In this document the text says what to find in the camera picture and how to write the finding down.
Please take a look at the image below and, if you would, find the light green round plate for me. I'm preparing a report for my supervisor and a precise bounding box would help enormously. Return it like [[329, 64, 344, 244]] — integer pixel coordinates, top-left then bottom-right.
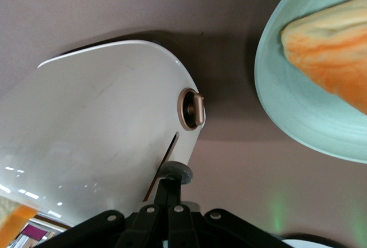
[[254, 0, 367, 164]]

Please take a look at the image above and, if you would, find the toast slice with orange crust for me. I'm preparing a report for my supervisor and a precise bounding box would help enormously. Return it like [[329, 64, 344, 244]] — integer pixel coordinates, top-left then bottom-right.
[[0, 196, 38, 248]]

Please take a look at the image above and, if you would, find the triangular orange bread piece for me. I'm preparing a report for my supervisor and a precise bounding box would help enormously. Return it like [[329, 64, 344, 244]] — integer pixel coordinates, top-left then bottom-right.
[[280, 0, 367, 116]]

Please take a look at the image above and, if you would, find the white two-slot toaster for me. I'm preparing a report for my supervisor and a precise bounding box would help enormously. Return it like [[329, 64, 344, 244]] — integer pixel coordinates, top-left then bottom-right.
[[0, 39, 208, 229]]

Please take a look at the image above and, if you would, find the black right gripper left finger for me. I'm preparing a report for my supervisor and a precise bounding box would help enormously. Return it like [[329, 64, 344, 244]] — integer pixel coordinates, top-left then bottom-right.
[[37, 178, 171, 248]]

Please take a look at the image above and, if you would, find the brown table cover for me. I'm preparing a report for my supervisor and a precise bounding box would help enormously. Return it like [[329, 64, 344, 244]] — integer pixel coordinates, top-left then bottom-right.
[[0, 0, 367, 248]]

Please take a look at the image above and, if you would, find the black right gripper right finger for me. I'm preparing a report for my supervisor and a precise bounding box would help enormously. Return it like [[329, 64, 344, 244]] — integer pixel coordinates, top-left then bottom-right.
[[168, 179, 295, 248]]

